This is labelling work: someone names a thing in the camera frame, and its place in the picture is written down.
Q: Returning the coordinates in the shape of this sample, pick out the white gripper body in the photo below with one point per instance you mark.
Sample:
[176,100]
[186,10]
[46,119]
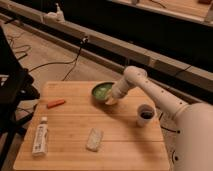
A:
[121,88]

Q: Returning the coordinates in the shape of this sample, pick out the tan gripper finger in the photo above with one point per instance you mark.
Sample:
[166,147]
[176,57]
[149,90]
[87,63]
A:
[111,101]
[109,93]

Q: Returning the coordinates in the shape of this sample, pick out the green ceramic bowl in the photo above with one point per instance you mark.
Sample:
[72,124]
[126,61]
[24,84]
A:
[101,90]

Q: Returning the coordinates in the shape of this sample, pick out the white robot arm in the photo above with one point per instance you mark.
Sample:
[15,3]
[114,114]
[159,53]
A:
[194,143]

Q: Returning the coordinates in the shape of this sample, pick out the white sponge block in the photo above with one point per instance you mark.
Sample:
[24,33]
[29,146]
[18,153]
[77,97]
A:
[94,140]

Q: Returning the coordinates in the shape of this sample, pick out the orange carrot-shaped toy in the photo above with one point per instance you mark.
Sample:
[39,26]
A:
[55,103]

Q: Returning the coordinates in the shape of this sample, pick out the white tube bottle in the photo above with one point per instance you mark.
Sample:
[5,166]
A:
[40,140]

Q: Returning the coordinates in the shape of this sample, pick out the black chair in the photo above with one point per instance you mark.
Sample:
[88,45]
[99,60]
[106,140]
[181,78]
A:
[17,87]

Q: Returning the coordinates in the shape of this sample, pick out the grey metal rail frame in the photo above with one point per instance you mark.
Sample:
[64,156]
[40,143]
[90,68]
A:
[175,51]

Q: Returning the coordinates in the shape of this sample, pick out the white object on rail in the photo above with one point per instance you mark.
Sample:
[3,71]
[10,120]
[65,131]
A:
[58,15]

